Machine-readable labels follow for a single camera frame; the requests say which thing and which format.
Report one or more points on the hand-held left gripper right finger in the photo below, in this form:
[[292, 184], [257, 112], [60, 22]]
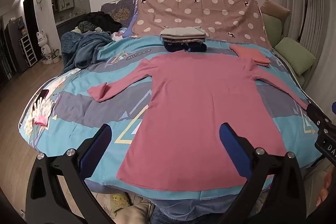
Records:
[[231, 145]]

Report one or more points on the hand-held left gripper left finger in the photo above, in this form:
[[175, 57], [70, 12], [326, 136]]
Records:
[[97, 144]]

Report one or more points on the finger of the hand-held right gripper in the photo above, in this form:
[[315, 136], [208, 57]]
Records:
[[334, 108], [316, 112]]

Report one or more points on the pink long-sleeve shirt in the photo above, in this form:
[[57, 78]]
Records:
[[197, 108]]

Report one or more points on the pile of folded clothes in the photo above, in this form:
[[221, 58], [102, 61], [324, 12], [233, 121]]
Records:
[[183, 32]]

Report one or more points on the person's right hand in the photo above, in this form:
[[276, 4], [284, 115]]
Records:
[[328, 187]]

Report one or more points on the blue geometric bed cover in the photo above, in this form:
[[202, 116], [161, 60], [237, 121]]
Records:
[[78, 108]]

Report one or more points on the large green pillow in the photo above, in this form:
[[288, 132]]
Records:
[[294, 56]]

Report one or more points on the pink cloth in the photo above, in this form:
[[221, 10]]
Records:
[[41, 120]]

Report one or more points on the white gloves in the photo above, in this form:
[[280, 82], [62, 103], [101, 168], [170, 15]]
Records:
[[43, 108]]

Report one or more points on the dark red phone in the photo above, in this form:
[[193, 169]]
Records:
[[43, 95]]

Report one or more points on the beige slipper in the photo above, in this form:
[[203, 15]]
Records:
[[136, 213]]

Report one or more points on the person's jeans legs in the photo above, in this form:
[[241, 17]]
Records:
[[189, 213]]

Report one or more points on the folded coral garment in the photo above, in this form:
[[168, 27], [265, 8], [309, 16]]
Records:
[[249, 54]]

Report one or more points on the small green pillow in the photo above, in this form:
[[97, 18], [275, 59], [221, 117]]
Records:
[[273, 28]]

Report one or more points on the blue fluffy blanket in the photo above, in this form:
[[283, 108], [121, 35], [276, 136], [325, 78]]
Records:
[[78, 48]]

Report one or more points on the folded navy garment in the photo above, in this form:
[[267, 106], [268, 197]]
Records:
[[181, 47]]

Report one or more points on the tan pillow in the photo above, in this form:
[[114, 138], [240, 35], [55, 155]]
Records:
[[274, 8]]

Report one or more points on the folded floral patterned garment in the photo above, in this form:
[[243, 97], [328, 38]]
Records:
[[183, 40]]

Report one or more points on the white cat statue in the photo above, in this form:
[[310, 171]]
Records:
[[43, 43]]

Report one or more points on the white shelf rack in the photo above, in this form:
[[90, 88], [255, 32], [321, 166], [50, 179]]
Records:
[[27, 50]]

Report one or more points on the grey-green garment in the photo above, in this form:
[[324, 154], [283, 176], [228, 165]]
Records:
[[86, 26]]

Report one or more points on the black garment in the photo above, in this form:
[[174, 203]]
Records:
[[105, 20]]

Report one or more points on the navy gold patterned pillow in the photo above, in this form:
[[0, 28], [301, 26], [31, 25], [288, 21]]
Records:
[[120, 10]]

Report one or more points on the brown polka dot sheet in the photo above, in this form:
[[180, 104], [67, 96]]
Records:
[[210, 6]]

